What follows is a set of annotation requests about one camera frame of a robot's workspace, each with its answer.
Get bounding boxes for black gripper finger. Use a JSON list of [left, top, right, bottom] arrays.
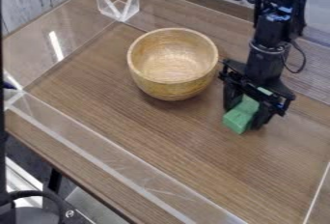
[[223, 82, 241, 111], [251, 101, 275, 130]]

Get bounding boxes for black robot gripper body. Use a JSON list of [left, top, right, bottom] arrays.
[[217, 59, 295, 116]]

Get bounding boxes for green rectangular block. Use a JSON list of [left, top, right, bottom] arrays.
[[221, 93, 259, 134]]

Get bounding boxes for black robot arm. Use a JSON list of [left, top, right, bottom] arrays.
[[219, 0, 307, 134]]

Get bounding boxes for brown wooden bowl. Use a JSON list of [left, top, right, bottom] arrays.
[[126, 28, 219, 101]]

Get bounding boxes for clear acrylic front barrier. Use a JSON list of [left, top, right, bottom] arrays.
[[4, 65, 247, 224]]

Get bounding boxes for black table leg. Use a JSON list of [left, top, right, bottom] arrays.
[[48, 169, 62, 194]]

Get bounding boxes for clear acrylic corner bracket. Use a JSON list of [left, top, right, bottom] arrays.
[[96, 0, 138, 22]]

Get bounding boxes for grey metal base plate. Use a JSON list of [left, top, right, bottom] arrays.
[[42, 192, 94, 224]]

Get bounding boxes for black cable loop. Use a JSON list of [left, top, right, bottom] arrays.
[[0, 189, 65, 224]]

